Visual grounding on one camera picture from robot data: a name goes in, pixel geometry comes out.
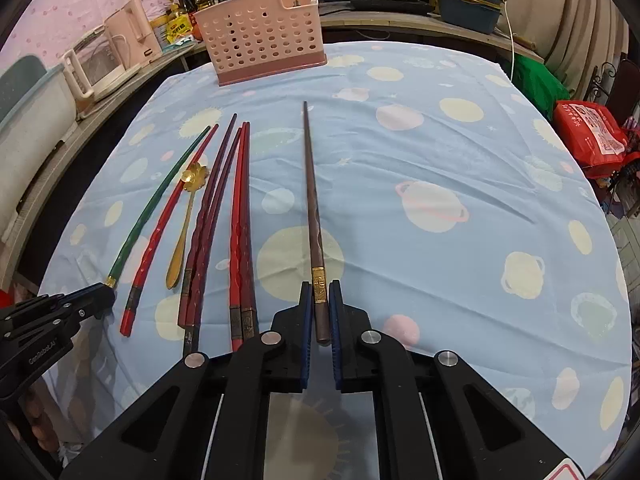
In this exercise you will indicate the beige curtain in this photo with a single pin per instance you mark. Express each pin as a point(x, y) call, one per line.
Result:
point(555, 15)

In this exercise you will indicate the green chopstick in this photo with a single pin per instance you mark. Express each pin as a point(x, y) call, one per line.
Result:
point(127, 250)

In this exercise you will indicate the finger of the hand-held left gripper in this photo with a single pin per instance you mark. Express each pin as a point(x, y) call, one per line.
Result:
point(40, 322)
point(92, 297)

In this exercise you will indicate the pink electric kettle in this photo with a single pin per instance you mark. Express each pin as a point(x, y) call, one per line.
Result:
point(132, 30)

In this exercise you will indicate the white plastic tub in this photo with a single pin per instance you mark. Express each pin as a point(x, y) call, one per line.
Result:
point(30, 160)

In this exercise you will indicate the dark brown chopstick gold band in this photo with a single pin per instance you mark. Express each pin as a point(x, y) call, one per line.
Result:
point(311, 200)

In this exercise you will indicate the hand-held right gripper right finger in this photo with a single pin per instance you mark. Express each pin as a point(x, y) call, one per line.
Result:
point(336, 340)

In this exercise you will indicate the yellow label seasoning bottle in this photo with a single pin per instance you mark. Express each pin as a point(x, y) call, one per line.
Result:
point(179, 27)

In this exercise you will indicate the red chopstick black band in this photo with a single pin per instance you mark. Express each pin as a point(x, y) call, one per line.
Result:
point(148, 260)

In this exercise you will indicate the green plastic bag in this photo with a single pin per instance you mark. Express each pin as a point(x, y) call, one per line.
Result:
point(537, 82)

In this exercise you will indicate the dark sauce bottle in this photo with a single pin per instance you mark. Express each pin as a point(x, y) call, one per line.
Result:
point(184, 1)

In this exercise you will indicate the red shopping bag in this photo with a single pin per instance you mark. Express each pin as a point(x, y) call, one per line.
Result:
point(590, 135)

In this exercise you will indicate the dark metal chair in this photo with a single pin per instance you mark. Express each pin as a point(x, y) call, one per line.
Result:
point(602, 82)

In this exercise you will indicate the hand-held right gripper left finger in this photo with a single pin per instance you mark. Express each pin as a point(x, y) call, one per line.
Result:
point(305, 340)

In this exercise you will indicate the pink perforated utensil basket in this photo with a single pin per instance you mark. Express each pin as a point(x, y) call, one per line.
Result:
point(260, 40)

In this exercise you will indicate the blue planet print tablecloth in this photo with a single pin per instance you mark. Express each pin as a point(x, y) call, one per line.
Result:
point(425, 160)

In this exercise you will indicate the pink dotted sheet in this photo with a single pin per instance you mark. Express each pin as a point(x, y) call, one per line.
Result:
point(75, 0)

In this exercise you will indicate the gold flower spoon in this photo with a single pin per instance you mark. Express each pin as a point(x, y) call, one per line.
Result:
point(193, 175)

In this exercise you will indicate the blue green packet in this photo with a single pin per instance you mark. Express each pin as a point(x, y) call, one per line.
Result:
point(177, 44)

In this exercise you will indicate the glass kettle white base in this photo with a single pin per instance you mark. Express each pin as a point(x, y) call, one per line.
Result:
point(97, 67)

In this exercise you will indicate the bright red chopstick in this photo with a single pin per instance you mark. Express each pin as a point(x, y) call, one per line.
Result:
point(235, 270)
point(247, 270)

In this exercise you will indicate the stack of blue bowls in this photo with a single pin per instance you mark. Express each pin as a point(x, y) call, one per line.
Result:
point(467, 10)

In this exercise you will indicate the maroon chopstick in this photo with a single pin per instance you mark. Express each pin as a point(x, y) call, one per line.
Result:
point(202, 270)
point(192, 265)

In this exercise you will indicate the black induction cooktop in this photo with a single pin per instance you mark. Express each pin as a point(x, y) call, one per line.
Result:
point(395, 5)

